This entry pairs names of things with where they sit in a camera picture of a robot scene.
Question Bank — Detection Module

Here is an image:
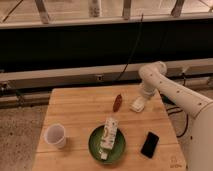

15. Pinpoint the black smartphone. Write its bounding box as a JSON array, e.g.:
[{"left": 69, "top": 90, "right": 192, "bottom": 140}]
[{"left": 141, "top": 132, "right": 159, "bottom": 158}]

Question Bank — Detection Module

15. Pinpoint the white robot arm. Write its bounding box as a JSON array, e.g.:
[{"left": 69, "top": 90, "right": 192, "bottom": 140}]
[{"left": 138, "top": 61, "right": 213, "bottom": 171}]

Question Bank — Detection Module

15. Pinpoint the black hanging cable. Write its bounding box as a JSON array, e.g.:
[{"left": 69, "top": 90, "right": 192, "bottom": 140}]
[{"left": 114, "top": 13, "right": 145, "bottom": 83}]

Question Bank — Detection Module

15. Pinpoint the white carton box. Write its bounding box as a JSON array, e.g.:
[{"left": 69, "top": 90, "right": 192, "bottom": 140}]
[{"left": 100, "top": 117, "right": 118, "bottom": 150}]

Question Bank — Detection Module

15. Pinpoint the black floor cable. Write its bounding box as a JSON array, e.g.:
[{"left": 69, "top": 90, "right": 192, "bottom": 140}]
[{"left": 165, "top": 105, "right": 190, "bottom": 139}]

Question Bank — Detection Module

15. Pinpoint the green bowl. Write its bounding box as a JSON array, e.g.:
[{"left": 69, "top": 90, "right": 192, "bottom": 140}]
[{"left": 88, "top": 125, "right": 126, "bottom": 164}]

